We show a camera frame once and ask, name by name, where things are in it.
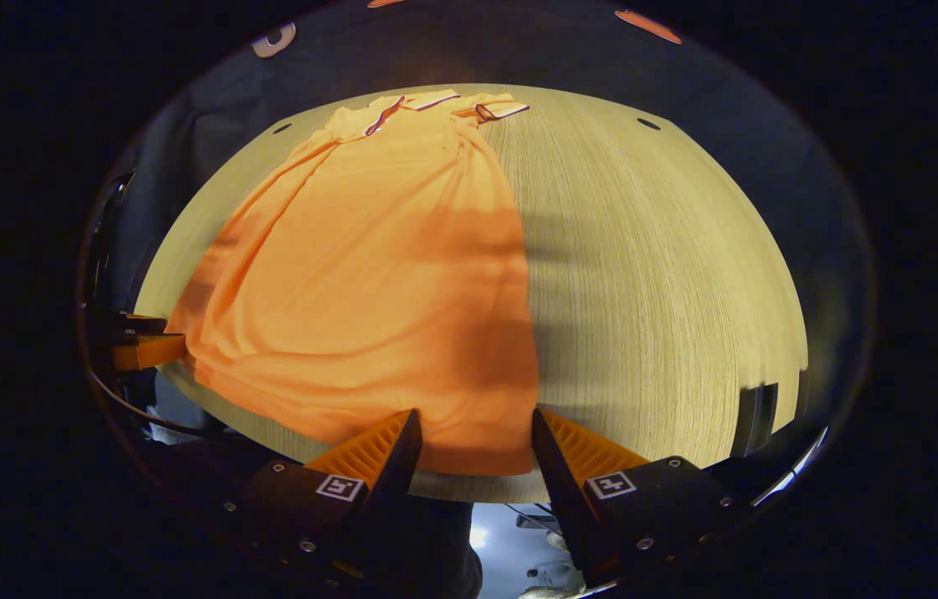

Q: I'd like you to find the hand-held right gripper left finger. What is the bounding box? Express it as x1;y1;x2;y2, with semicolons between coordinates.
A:
223;408;424;599

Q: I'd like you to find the person's dark trouser leg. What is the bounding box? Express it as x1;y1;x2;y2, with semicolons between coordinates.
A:
402;499;484;599

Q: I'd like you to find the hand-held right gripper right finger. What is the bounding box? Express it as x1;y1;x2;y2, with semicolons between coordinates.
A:
530;407;740;587

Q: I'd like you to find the black backdrop cloth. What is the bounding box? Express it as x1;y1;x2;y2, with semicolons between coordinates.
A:
94;0;861;275

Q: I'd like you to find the orange T-shirt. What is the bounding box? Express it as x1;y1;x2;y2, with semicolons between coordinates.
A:
165;88;540;478

